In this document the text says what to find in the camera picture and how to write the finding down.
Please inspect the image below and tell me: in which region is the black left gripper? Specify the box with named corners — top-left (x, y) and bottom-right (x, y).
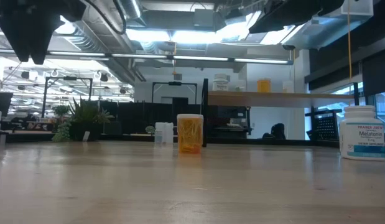
top-left (0, 0), bottom-right (87, 65)

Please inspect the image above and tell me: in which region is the orange pill bottle white cap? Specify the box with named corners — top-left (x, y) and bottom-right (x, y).
top-left (256, 78), bottom-right (272, 93)
top-left (176, 113), bottom-right (205, 154)

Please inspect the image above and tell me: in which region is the white bottle with printed label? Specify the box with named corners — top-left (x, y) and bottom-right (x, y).
top-left (211, 73), bottom-right (230, 92)

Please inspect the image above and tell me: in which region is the wooden shelf board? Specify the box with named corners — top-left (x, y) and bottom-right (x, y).
top-left (207, 90), bottom-right (355, 109)

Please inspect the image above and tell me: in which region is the long ceiling light strip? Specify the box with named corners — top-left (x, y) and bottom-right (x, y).
top-left (0, 48), bottom-right (294, 65)

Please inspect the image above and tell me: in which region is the black monitor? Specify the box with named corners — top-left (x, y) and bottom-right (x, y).
top-left (0, 91), bottom-right (14, 118)

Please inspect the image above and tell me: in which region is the wooden background desk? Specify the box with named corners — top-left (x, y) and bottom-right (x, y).
top-left (5, 129), bottom-right (55, 135)

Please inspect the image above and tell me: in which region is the potted succulent plant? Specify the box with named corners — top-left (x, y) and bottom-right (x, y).
top-left (51, 96), bottom-right (116, 143)

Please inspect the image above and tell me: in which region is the black background workstation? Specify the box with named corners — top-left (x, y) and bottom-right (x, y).
top-left (208, 105), bottom-right (252, 139)

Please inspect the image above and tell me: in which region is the black chair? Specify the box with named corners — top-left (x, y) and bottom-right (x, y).
top-left (261, 123), bottom-right (287, 140)

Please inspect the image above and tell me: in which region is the black perforated panel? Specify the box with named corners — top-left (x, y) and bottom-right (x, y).
top-left (305, 107), bottom-right (343, 141)

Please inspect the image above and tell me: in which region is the white ceiling air unit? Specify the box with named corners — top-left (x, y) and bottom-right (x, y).
top-left (341, 0), bottom-right (374, 18)

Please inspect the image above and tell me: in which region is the white Melatonin bottle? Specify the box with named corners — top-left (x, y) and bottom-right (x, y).
top-left (338, 105), bottom-right (385, 161)

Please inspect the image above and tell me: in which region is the black workstation frame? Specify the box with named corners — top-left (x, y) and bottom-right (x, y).
top-left (41, 76), bottom-right (94, 119)
top-left (151, 81), bottom-right (198, 105)

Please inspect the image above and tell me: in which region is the silver spiral air duct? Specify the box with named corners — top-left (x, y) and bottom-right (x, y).
top-left (55, 0), bottom-right (146, 85)

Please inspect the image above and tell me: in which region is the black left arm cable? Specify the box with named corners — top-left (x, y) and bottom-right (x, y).
top-left (83, 0), bottom-right (128, 35)

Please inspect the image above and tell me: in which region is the black partition wall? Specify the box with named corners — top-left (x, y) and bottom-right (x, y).
top-left (100, 100), bottom-right (202, 136)

